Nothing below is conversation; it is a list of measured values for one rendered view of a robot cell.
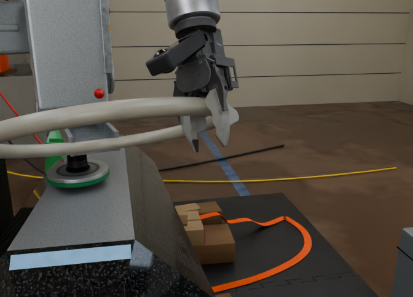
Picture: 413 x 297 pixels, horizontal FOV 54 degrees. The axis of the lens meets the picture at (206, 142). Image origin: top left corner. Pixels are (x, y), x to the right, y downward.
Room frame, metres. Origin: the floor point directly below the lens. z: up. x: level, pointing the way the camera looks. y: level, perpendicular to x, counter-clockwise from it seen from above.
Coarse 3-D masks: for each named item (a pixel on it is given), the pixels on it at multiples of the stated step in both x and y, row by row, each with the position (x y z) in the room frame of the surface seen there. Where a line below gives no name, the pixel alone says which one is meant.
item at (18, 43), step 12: (0, 12) 1.76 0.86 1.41; (12, 12) 1.79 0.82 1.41; (24, 12) 1.82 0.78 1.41; (0, 24) 1.75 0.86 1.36; (12, 24) 1.78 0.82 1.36; (24, 24) 1.81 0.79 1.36; (0, 36) 1.75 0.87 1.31; (12, 36) 1.78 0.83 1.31; (24, 36) 1.81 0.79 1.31; (0, 48) 1.74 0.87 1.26; (12, 48) 1.77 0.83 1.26; (24, 48) 1.80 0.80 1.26
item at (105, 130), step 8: (72, 128) 1.21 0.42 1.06; (80, 128) 1.20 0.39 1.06; (88, 128) 1.20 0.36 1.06; (96, 128) 1.20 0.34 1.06; (104, 128) 1.09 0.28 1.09; (112, 128) 1.02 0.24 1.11; (64, 136) 1.04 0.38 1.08; (72, 136) 0.94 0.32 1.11; (80, 136) 1.10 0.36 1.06; (88, 136) 1.10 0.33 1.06; (96, 136) 1.10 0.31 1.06; (104, 136) 1.10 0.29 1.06; (112, 136) 0.99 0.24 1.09; (88, 152) 0.94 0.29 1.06; (96, 152) 0.95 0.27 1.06
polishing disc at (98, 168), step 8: (88, 160) 1.45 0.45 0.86; (96, 160) 1.45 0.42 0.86; (56, 168) 1.37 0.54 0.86; (64, 168) 1.37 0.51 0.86; (96, 168) 1.37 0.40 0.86; (104, 168) 1.37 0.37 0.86; (48, 176) 1.30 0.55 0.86; (56, 176) 1.29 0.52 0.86; (64, 176) 1.29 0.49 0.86; (72, 176) 1.29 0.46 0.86; (80, 176) 1.29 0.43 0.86; (88, 176) 1.29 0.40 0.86; (96, 176) 1.30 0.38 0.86
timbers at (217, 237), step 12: (204, 204) 2.62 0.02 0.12; (216, 204) 2.62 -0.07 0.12; (216, 216) 2.51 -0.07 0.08; (204, 228) 2.24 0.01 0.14; (216, 228) 2.24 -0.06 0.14; (228, 228) 2.24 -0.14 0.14; (216, 240) 2.09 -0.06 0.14; (228, 240) 2.09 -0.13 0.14; (204, 252) 2.04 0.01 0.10; (216, 252) 2.05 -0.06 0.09; (228, 252) 2.06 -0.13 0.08
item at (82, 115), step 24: (24, 120) 0.55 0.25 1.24; (48, 120) 0.54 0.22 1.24; (72, 120) 0.54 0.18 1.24; (96, 120) 0.54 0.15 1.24; (120, 120) 0.56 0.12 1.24; (0, 144) 0.77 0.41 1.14; (48, 144) 0.89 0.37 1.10; (72, 144) 0.93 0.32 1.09; (96, 144) 0.95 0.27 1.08; (120, 144) 0.97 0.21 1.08; (144, 144) 0.97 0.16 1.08
